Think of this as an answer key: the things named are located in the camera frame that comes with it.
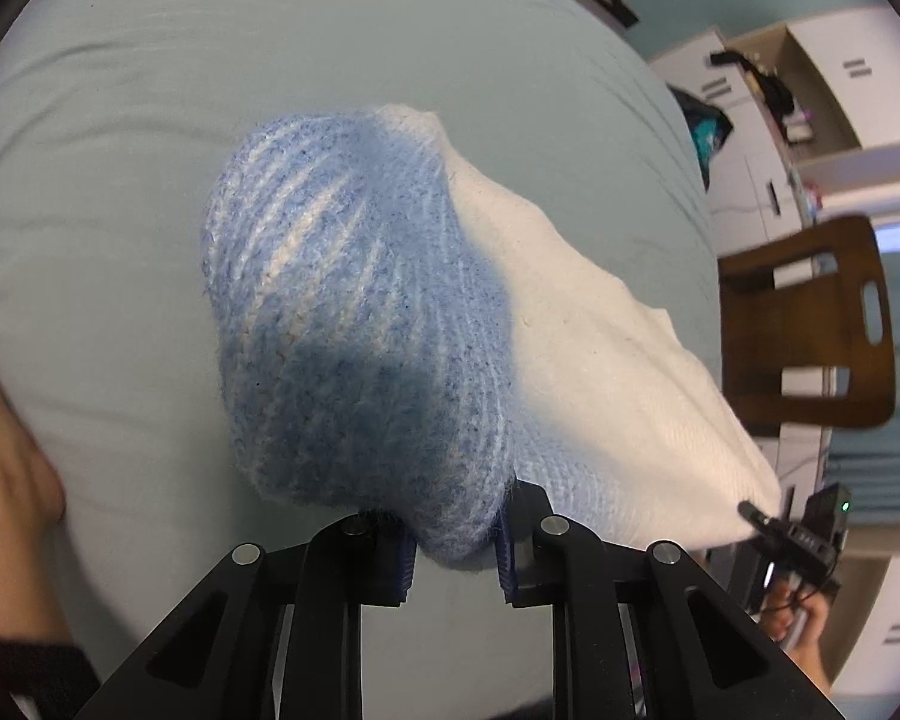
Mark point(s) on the light blue bed sheet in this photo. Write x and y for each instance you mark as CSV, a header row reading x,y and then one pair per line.
x,y
117,116

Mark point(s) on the white cabinet with shelves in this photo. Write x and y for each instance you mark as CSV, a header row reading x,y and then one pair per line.
x,y
803,195

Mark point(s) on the person's right hand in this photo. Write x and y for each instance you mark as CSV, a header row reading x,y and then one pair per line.
x,y
778,617

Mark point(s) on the person's left bare foot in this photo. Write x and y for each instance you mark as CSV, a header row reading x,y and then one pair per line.
x,y
32,502

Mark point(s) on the blue and white knit sweater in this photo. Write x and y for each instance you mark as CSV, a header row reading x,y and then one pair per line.
x,y
399,333

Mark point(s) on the black garment on cabinet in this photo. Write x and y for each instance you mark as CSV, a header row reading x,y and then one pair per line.
x,y
776,94

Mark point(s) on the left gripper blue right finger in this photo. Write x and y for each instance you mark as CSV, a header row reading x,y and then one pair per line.
x,y
641,634

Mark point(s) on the black and teal bag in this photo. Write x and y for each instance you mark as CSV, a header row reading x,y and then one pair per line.
x,y
708,126

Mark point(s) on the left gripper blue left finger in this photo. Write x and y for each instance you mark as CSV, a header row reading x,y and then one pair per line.
x,y
268,634

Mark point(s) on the brown wooden chair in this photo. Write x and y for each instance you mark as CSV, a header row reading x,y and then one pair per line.
x,y
817,298

